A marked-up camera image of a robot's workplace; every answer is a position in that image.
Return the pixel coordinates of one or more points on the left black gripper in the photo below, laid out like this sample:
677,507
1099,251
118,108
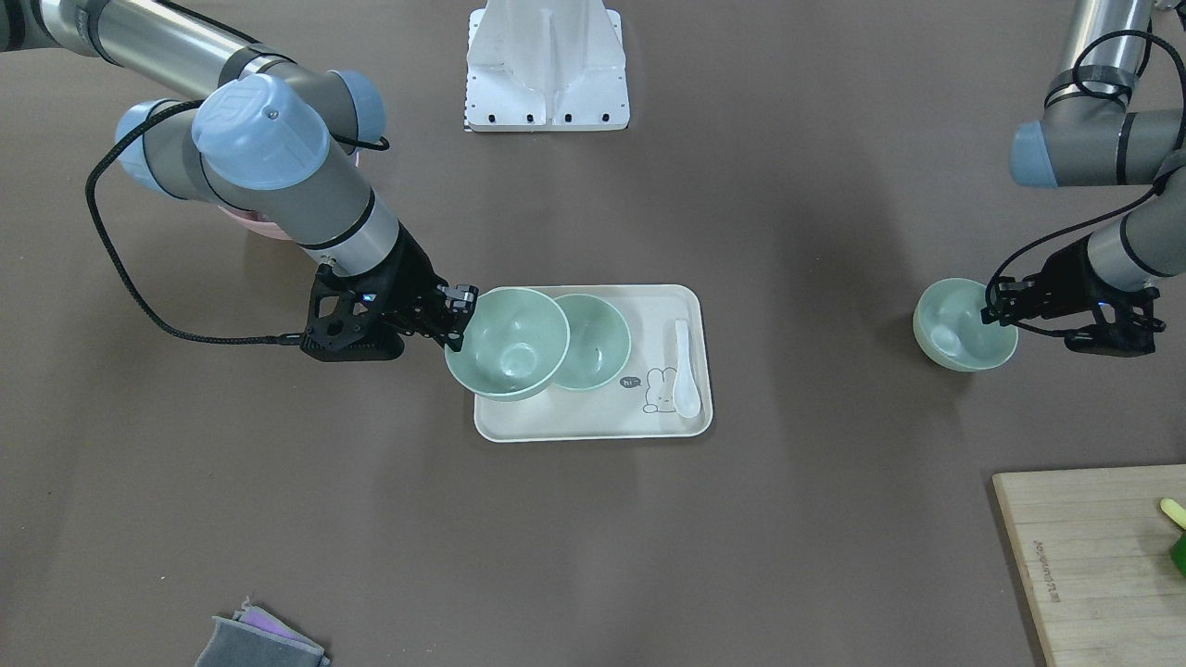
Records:
1068,274

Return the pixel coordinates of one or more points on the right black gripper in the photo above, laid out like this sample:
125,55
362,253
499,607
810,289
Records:
409,281

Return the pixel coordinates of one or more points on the green bowl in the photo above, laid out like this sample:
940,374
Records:
600,343
948,328
513,347

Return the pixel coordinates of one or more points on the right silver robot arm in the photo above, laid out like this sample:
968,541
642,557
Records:
251,130

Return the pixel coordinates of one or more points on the green bowl on tray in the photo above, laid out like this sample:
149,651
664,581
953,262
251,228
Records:
600,343

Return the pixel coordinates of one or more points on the cream serving tray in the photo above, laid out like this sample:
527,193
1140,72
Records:
638,402

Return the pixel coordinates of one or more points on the pink bowl with ice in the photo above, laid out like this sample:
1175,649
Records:
257,223

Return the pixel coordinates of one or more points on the white ceramic spoon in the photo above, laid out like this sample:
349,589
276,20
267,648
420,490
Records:
686,395

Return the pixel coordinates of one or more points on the bamboo cutting board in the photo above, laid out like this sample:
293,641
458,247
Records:
1094,553

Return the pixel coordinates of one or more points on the yellow plastic knife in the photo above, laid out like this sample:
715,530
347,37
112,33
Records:
1174,511

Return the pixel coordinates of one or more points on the grey folded cloth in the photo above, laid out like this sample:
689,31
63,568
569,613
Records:
254,636

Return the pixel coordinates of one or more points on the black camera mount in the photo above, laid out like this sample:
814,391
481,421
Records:
347,318
1124,324

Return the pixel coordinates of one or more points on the white camera pole base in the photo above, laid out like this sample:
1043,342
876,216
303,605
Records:
545,66

